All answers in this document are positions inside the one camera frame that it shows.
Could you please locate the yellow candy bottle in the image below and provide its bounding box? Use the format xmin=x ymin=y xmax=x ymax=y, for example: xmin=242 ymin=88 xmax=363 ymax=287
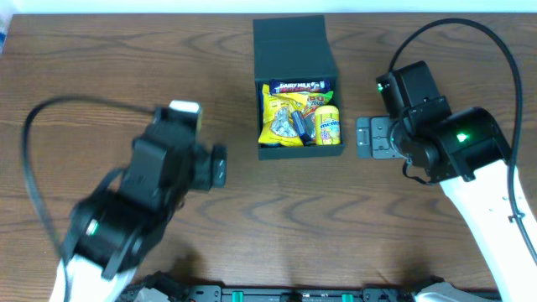
xmin=315 ymin=105 xmax=341 ymax=145

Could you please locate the green Haribo gummy bag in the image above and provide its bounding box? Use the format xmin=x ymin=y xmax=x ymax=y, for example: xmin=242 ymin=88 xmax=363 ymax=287
xmin=299 ymin=91 xmax=333 ymax=144

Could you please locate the blue Eclipse mint box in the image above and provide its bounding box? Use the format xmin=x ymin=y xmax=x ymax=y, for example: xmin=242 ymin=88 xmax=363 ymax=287
xmin=291 ymin=111 xmax=312 ymax=146

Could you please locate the yellow snack bag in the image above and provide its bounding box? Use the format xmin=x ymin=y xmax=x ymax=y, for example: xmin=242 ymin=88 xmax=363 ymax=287
xmin=258 ymin=84 xmax=307 ymax=147

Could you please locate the Dairy Milk chocolate bar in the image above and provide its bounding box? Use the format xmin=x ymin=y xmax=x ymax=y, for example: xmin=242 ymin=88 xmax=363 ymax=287
xmin=269 ymin=80 xmax=331 ymax=94

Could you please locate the dark green box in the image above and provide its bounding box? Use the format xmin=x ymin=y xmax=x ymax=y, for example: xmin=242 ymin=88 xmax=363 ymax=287
xmin=252 ymin=14 xmax=347 ymax=161

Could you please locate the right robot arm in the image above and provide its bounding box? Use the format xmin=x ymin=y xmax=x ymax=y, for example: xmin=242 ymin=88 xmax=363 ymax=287
xmin=356 ymin=107 xmax=536 ymax=301

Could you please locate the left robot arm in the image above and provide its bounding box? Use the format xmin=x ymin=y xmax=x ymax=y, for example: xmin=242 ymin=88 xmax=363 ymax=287
xmin=50 ymin=141 xmax=227 ymax=301

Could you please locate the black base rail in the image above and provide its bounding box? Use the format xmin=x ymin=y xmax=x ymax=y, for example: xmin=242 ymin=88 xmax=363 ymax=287
xmin=125 ymin=284 xmax=420 ymax=302

